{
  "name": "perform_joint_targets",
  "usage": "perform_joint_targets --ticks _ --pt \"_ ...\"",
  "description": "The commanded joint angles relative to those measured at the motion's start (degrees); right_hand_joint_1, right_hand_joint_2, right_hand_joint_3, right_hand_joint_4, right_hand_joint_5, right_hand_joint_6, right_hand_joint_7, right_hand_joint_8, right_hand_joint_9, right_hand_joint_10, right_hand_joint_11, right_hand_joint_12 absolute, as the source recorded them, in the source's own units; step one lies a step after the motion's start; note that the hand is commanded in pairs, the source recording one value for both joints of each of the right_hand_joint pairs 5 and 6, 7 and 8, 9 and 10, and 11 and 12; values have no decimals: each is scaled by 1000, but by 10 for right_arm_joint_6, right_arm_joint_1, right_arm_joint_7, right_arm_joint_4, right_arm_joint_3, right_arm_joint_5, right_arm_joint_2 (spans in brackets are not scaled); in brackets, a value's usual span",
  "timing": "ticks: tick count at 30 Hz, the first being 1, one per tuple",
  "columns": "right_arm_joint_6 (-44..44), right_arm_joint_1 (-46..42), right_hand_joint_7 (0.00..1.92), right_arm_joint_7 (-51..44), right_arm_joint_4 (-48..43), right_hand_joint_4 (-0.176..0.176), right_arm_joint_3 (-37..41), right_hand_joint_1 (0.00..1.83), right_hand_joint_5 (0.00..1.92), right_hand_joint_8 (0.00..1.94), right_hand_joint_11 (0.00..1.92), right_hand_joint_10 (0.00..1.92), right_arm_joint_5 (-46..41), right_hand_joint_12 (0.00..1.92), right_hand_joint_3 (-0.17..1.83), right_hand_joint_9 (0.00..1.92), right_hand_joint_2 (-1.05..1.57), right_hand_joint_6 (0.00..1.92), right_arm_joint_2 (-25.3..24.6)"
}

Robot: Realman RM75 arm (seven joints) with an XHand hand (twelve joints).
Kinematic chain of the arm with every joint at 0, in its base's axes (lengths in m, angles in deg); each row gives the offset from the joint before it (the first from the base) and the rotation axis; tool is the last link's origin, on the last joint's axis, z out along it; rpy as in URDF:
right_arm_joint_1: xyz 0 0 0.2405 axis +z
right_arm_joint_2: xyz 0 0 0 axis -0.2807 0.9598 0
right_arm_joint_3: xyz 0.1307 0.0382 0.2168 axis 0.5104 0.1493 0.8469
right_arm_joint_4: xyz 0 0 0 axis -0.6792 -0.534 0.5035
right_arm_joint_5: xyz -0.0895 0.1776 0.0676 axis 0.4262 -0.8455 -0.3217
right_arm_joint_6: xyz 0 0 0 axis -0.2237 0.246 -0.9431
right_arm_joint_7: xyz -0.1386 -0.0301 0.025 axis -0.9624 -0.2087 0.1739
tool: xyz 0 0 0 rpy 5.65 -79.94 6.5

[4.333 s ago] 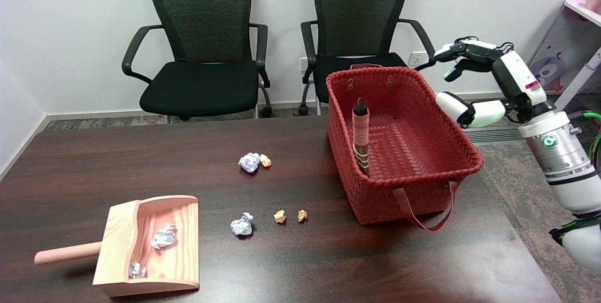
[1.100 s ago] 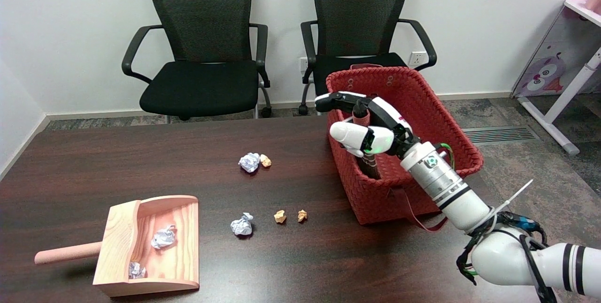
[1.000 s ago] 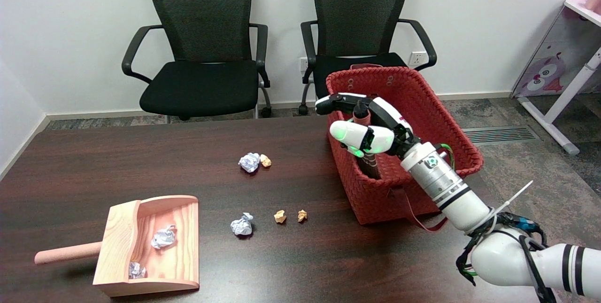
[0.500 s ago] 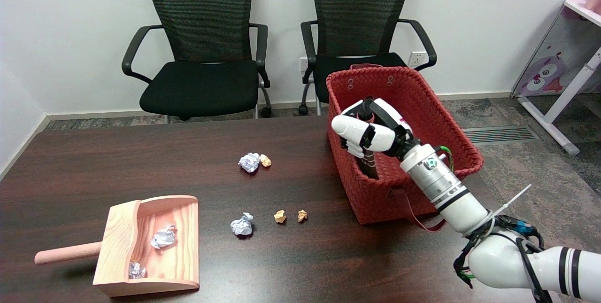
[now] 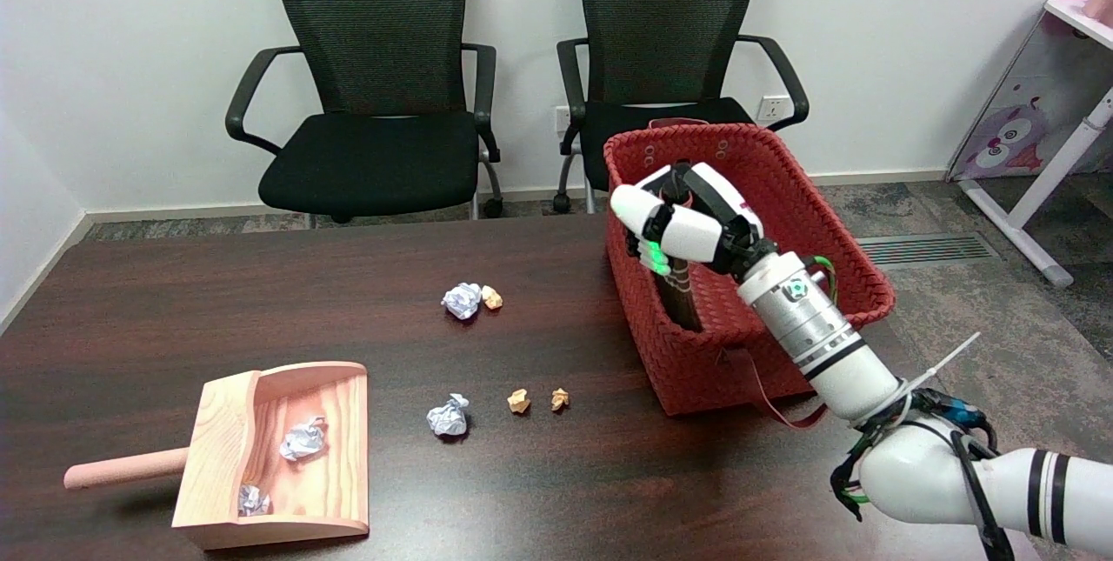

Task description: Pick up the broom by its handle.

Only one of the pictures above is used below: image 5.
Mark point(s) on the crumpled white paper ball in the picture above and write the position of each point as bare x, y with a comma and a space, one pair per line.
461, 300
449, 417
303, 439
253, 501

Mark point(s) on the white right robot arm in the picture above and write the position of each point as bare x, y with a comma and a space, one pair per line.
835, 343

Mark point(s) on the red woven basket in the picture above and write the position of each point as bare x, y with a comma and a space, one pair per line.
835, 222

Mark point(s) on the white wall socket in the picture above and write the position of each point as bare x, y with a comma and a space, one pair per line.
562, 119
770, 109

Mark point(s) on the floor vent grille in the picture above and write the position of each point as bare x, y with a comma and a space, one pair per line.
926, 249

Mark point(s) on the pink cartoon children shelf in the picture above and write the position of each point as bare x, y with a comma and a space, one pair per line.
1035, 109

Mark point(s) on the black mesh office chair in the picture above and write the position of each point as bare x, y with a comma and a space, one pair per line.
374, 152
669, 22

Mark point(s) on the white desk leg frame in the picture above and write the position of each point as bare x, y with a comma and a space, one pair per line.
1043, 187

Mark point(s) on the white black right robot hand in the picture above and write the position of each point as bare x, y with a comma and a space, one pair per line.
696, 230

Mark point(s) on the wooden dustpan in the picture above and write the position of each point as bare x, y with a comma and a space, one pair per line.
261, 457

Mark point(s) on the crumpled brown paper scrap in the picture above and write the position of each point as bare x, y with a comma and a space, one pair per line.
518, 402
560, 399
492, 297

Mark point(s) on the pink object on shelf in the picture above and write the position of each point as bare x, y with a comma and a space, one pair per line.
1101, 0

